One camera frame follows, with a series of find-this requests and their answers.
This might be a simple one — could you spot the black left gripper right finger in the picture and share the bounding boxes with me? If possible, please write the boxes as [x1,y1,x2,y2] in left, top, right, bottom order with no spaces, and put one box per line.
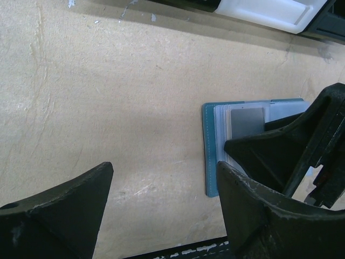
[217,161,344,258]

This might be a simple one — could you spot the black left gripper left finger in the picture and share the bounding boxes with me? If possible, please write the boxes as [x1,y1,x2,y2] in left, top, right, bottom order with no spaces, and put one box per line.
[1,162,114,258]

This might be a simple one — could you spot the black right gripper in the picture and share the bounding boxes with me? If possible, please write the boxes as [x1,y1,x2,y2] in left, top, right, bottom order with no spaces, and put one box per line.
[224,83,344,208]

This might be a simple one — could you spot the blue leather card holder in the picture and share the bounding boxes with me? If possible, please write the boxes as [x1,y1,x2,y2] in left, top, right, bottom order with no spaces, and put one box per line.
[202,98,310,197]

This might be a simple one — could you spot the grey card in holder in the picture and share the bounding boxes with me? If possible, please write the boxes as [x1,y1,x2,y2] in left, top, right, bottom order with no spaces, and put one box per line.
[230,108,265,139]

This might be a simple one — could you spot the black and white tray organizer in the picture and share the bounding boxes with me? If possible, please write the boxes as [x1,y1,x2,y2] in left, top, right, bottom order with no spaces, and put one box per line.
[158,0,344,44]

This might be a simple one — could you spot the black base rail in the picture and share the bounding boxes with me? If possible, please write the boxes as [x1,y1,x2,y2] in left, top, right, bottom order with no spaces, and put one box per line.
[128,236,235,259]

